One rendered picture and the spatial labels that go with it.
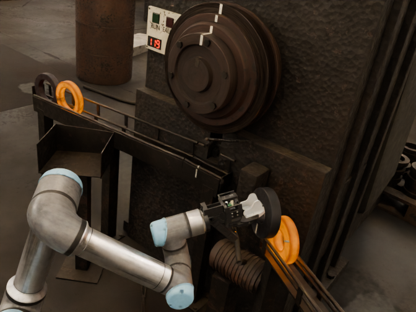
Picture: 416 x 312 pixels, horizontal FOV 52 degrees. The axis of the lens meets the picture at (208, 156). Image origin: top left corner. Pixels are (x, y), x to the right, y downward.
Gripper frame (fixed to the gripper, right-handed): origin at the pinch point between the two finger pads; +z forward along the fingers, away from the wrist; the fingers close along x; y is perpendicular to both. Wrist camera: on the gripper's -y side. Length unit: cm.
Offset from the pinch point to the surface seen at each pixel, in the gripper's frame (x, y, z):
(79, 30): 344, -24, -50
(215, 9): 49, 48, 4
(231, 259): 12.8, -31.4, -9.3
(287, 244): -5.2, -12.6, 4.6
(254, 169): 29.0, -6.8, 7.4
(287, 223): -1.0, -8.0, 6.6
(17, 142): 207, -60, -110
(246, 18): 39, 46, 12
